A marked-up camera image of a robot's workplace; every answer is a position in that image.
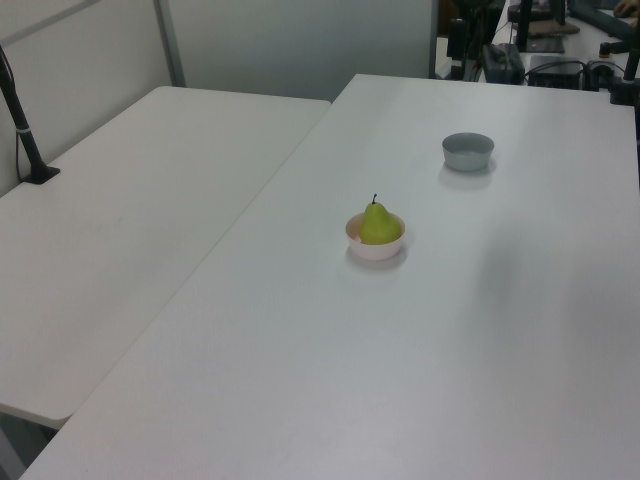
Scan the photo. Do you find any green pear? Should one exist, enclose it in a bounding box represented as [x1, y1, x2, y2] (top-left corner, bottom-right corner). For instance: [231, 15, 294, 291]
[360, 193, 402, 247]

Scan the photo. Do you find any pink bowl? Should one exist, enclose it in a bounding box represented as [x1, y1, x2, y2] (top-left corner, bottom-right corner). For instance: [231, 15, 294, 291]
[344, 212, 407, 263]

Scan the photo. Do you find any grey bowl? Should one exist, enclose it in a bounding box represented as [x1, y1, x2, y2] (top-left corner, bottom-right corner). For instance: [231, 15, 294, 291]
[441, 131, 496, 173]

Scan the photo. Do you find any white side table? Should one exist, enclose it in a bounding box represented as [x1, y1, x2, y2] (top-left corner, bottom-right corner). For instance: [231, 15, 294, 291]
[0, 85, 334, 429]

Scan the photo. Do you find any black equipment case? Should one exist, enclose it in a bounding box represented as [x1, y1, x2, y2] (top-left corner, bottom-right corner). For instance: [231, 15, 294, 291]
[481, 43, 525, 84]

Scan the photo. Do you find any black flat box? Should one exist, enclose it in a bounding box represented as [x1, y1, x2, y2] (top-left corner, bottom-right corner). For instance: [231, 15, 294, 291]
[527, 54, 587, 92]

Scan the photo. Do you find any black upright stand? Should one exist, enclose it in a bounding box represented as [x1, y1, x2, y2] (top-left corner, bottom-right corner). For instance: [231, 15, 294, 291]
[515, 0, 533, 52]

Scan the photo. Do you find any grey partition post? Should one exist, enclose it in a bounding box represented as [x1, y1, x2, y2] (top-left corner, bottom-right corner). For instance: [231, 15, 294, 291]
[151, 0, 188, 89]

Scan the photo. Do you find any black camera pole with base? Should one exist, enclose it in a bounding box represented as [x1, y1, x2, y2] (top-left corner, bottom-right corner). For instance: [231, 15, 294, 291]
[0, 44, 62, 187]

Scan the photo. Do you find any black clamp mount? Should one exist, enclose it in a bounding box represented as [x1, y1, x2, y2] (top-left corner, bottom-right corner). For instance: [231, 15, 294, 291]
[597, 42, 640, 107]

